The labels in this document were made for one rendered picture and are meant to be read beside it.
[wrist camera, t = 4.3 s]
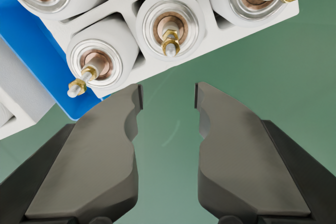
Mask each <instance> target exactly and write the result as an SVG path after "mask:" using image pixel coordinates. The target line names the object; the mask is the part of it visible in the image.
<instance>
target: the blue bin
mask: <svg viewBox="0 0 336 224"><path fill-rule="evenodd" d="M0 37H1V38H2V39H3V41H4V42H5V43H6V44H7V45H8V46H9V48H10V49H11V50H12V51H13V52H14V53H15V55H16V56H17V57H18V58H19V59H20V61H21V62H22V63H23V64H24V65H25V66H26V68H27V69H28V70H29V71H30V72H31V73H32V75H33V76H34V77H35V78H36V79H37V80H38V82H39V83H40V84H41V85H42V86H43V88H44V89H45V90H46V91H47V92H48V93H49V95H50V96H51V97H52V98H53V99H54V100H55V102H56V103H57V104H58V105H59V106H60V108H61V109H62V110H63V111H64V112H65V113H66V115H67V116H68V117H69V118H70V119H71V120H73V121H78V120H79V119H80V118H81V117H82V116H83V115H84V114H85V113H86V112H87V111H89V110H90V109H91V108H93V107H94V106H95V105H97V104H98V103H100V102H101V101H103V100H105V99H106V98H108V97H110V96H111V94H108V95H106V96H104V97H101V98H98V97H97V96H96V94H95V93H94V92H93V90H92V89H91V88H90V87H88V86H86V88H87V90H86V91H85V92H84V93H83V94H81V95H77V96H76V97H70V96H68V93H67V92H68V90H69V85H68V84H69V83H70V82H71V81H73V80H75V79H76V77H75V76H74V75H73V74H72V72H71V70H70V68H69V66H68V63H67V56H66V53H65V52H64V50H63V49H62V48H61V46H60V45H59V44H58V42H57V41H56V39H55V38H54V37H53V35H52V33H51V32H50V30H48V28H47V27H46V26H45V24H44V23H43V22H42V20H41V19H40V17H39V16H37V15H35V14H33V13H31V12H30V11H29V10H27V9H26V8H25V7H24V6H23V5H22V4H21V3H20V2H19V1H18V0H0Z"/></svg>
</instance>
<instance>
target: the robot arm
mask: <svg viewBox="0 0 336 224"><path fill-rule="evenodd" d="M143 98H144V92H143V86H142V85H141V84H137V83H132V84H130V85H128V86H126V87H125V88H123V89H121V90H120V91H118V92H116V93H114V94H113V95H111V96H109V97H108V98H106V99H104V100H103V101H101V102H100V103H98V104H97V105H95V106H94V107H92V108H91V109H90V110H89V111H87V112H86V113H85V114H84V115H83V116H82V117H81V118H80V119H78V120H77V122H76V123H67V124H66V125H65V126H64V127H62V128H61V129H60V130H59V131H58V132H57V133H56V134H55V135H53V136H52V137H51V138H50V139H49V140H48V141H47V142H46V143H44V144H43V145H42V146H41V147H40V148H39V149H38V150H37V151H35V152H34V153H33V154H32V155H31V156H30V157H29V158H28V159H26V160H25V161H24V162H23V163H22V164H21V165H20V166H19V167H17V168H16V169H15V170H14V171H13V172H12V173H11V174H10V175H9V176H7V177H6V178H5V179H4V180H3V181H2V182H1V183H0V224H113V223H114V222H115V221H117V220H118V219H119V218H121V217H122V216H123V215H125V214H126V213H127V212H128V211H130V210H131V209H132V208H133V207H134V206H135V205H136V203H137V201H138V189H139V175H138V168H137V162H136V156H135V149H134V145H133V144H132V141H133V140H134V138H135V137H136V136H137V134H138V125H137V117H136V116H137V115H138V113H139V112H140V111H141V110H143ZM194 108H195V109H197V110H198V112H199V113H200V117H199V133H200V134H201V136H202V137H203V138H204V140H203V141H202V142H201V143H200V146H199V159H198V175H197V193H198V201H199V203H200V205H201V206H202V207H203V208H204V209H205V210H207V211H208V212H209V213H211V214H212V215H214V216H215V217H216V218H218V219H219V221H218V224H336V177H335V176H334V175H333V174H332V173H331V172H330V171H329V170H328V169H326V168H325V167H324V166H323V165H322V164H321V163H319V162H318V161H317V160H316V159H315V158H314V157H313V156H311V155H310V154H309V153H308V152H307V151H306V150H304V149H303V148H302V147H301V146H300V145H299V144H297V143H296V142H295V141H294V140H293V139H292V138H290V137H289V136H288V135H287V134H286V133H285V132H284V131H282V130H281V129H280V128H279V127H278V126H277V125H275V124H274V123H273V122H272V121H271V120H262V119H261V118H259V117H258V116H257V115H256V114H255V113H254V112H253V111H252V110H251V109H249V108H248V107H247V106H245V105H244V104H243V103H241V102H240V101H238V100H237V99H235V98H233V97H231V96H230V95H228V94H226V93H224V92H222V91H221V90H219V89H217V88H215V87H213V86H212V85H210V84H208V83H206V82H203V81H201V82H198V83H195V87H194Z"/></svg>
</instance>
